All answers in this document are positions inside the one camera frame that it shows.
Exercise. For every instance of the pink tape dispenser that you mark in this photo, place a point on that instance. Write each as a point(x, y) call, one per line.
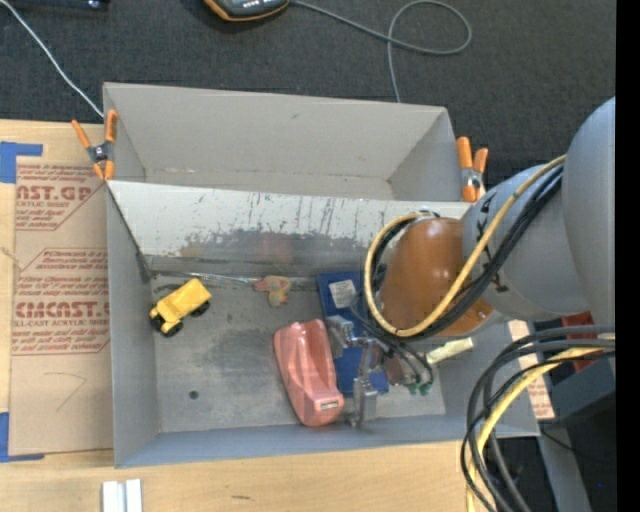
point(305, 370)

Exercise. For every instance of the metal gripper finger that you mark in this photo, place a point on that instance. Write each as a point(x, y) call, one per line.
point(366, 401)
point(341, 331)

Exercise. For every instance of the pink and yellow toy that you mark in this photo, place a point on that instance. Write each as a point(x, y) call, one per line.
point(274, 289)

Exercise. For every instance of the yellow toy truck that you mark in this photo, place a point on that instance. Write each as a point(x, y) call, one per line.
point(181, 305)

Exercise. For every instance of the grey metal bin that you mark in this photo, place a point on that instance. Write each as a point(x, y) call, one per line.
point(225, 360)

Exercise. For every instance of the blue flat box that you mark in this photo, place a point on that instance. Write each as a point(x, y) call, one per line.
point(331, 292)

